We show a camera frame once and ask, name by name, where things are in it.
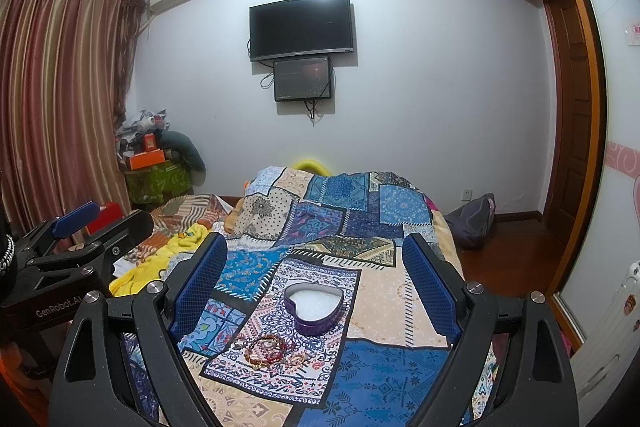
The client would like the red beaded bracelet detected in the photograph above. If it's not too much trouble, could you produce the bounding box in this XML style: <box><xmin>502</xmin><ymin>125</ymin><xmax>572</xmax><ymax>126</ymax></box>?
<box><xmin>233</xmin><ymin>333</ymin><xmax>314</xmax><ymax>372</ymax></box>

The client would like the yellow blanket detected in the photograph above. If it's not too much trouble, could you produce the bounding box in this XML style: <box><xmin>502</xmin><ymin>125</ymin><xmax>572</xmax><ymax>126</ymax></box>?
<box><xmin>108</xmin><ymin>223</ymin><xmax>210</xmax><ymax>297</ymax></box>

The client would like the red box on bed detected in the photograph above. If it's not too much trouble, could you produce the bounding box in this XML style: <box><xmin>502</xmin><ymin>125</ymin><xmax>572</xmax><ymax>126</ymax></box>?
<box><xmin>86</xmin><ymin>202</ymin><xmax>124</xmax><ymax>235</ymax></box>

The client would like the orange box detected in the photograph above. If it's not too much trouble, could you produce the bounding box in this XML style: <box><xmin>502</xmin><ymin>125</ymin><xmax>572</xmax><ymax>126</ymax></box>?
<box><xmin>127</xmin><ymin>148</ymin><xmax>166</xmax><ymax>170</ymax></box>

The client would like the dark green cushion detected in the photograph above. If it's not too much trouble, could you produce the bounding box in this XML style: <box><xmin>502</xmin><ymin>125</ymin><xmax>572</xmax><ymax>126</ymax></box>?
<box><xmin>160</xmin><ymin>130</ymin><xmax>206</xmax><ymax>172</ymax></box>

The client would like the dark bag on floor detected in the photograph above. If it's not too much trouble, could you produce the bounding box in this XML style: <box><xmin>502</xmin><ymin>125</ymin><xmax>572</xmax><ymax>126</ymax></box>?
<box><xmin>445</xmin><ymin>193</ymin><xmax>496</xmax><ymax>251</ymax></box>

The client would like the red striped curtain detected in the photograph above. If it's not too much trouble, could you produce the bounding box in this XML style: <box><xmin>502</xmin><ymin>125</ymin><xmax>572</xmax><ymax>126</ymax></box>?
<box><xmin>1</xmin><ymin>0</ymin><xmax>145</xmax><ymax>234</ymax></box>

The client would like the blue patchwork bedspread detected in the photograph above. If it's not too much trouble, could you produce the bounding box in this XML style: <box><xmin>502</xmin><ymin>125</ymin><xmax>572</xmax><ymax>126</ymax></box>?
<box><xmin>110</xmin><ymin>167</ymin><xmax>458</xmax><ymax>426</ymax></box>

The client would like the purple heart-shaped tin box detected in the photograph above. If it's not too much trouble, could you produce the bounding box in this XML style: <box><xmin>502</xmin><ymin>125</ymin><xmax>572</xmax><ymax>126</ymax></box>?
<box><xmin>283</xmin><ymin>283</ymin><xmax>345</xmax><ymax>337</ymax></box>

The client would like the yellow plastic tub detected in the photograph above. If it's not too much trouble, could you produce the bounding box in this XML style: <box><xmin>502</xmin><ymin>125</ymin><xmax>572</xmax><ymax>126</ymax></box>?
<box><xmin>292</xmin><ymin>158</ymin><xmax>331</xmax><ymax>176</ymax></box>

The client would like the small black wall monitor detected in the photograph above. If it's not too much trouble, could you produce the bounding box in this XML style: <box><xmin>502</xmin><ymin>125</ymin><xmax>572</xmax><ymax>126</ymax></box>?
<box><xmin>273</xmin><ymin>55</ymin><xmax>333</xmax><ymax>102</ymax></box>

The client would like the large black wall television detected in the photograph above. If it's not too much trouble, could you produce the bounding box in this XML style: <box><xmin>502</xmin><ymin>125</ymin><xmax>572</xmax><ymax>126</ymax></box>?
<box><xmin>248</xmin><ymin>0</ymin><xmax>355</xmax><ymax>62</ymax></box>

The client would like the wooden door frame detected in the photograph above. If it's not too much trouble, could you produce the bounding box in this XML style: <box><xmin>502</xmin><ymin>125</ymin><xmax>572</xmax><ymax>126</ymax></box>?
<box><xmin>542</xmin><ymin>0</ymin><xmax>606</xmax><ymax>296</ymax></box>

